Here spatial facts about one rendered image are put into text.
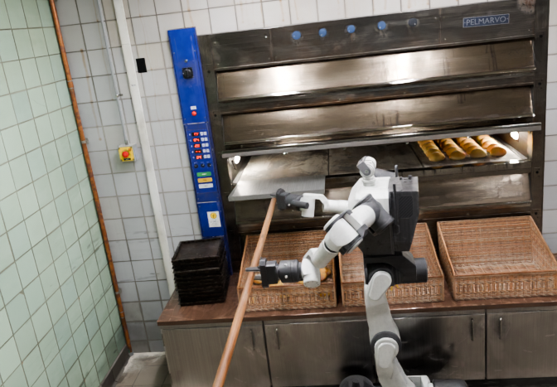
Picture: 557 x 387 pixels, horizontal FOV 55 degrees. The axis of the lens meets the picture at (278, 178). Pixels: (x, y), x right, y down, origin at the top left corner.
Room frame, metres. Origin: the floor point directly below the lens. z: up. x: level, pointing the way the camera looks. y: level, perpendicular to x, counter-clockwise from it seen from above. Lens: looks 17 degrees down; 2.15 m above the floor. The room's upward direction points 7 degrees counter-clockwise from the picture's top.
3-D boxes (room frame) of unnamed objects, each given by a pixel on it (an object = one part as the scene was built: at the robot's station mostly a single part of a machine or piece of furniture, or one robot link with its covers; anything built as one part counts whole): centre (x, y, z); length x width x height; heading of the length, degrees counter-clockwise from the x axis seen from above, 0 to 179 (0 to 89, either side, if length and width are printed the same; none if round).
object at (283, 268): (1.91, 0.05, 1.19); 0.12 x 0.10 x 0.13; 82
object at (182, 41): (4.13, 0.34, 1.07); 1.93 x 0.16 x 2.15; 173
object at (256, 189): (3.04, 0.00, 1.19); 0.55 x 0.36 x 0.03; 82
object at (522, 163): (3.11, -0.60, 1.16); 1.80 x 0.06 x 0.04; 83
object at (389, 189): (2.21, -0.45, 1.27); 0.34 x 0.30 x 0.36; 164
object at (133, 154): (3.22, 0.90, 1.46); 0.10 x 0.07 x 0.10; 83
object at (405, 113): (3.08, -0.59, 1.54); 1.79 x 0.11 x 0.19; 83
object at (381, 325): (2.22, -0.41, 0.78); 0.18 x 0.15 x 0.47; 173
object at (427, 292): (2.81, -0.57, 0.72); 0.56 x 0.49 x 0.28; 84
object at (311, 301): (2.89, 0.00, 0.72); 0.56 x 0.49 x 0.28; 83
